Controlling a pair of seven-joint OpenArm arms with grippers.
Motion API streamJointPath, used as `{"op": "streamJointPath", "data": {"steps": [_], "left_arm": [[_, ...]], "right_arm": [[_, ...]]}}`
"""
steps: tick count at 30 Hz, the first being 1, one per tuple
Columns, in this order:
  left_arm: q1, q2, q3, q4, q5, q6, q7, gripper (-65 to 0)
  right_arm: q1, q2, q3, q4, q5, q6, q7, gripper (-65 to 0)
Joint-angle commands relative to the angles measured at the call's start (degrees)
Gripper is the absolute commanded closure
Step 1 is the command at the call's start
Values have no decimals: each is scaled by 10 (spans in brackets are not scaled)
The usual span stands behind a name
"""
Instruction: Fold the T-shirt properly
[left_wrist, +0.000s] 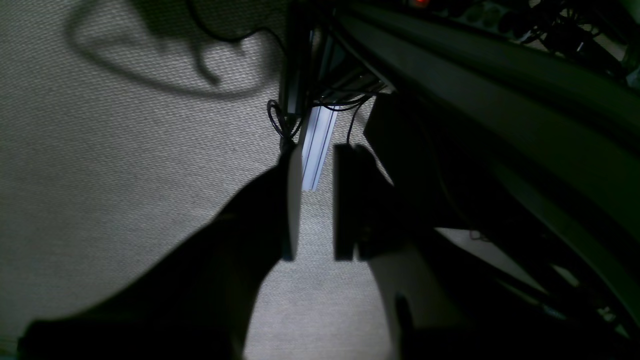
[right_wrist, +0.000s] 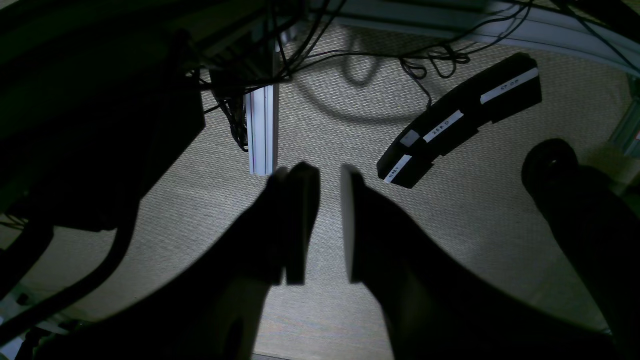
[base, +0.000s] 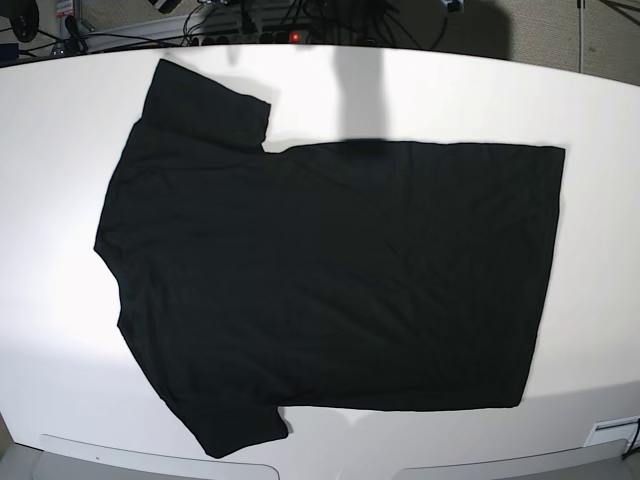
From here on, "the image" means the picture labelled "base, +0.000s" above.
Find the black T-shirt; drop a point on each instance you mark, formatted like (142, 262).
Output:
(363, 274)

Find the black power strip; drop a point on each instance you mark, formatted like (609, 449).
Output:
(266, 37)

